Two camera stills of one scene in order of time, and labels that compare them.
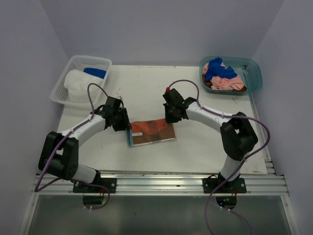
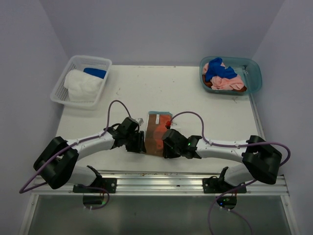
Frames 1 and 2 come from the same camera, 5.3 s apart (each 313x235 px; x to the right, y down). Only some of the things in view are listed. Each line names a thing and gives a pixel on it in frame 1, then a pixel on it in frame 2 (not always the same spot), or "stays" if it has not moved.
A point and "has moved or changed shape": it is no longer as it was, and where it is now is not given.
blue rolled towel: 99,73 stays
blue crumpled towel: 215,69 stays
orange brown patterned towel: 149,131 has moved or changed shape
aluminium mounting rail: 167,183 stays
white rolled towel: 77,82 stays
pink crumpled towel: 235,83 stays
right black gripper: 168,119 to 167,154
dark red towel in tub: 210,85 stays
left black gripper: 125,123 to 139,146
